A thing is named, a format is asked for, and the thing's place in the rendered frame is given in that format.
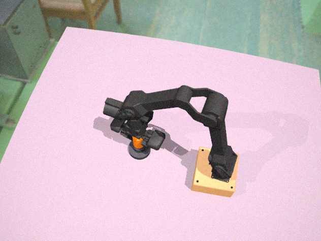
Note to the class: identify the grey round pedestal with silver shaft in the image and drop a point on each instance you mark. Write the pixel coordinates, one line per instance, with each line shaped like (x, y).
(138, 153)

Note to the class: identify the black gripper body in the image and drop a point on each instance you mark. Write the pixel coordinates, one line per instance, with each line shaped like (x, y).
(154, 138)

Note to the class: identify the orange knob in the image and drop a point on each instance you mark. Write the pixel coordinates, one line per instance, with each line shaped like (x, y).
(137, 142)

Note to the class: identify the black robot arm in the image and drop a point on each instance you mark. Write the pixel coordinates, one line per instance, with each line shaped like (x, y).
(138, 108)

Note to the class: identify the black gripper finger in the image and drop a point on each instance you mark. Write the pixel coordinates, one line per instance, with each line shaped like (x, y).
(144, 143)
(127, 136)

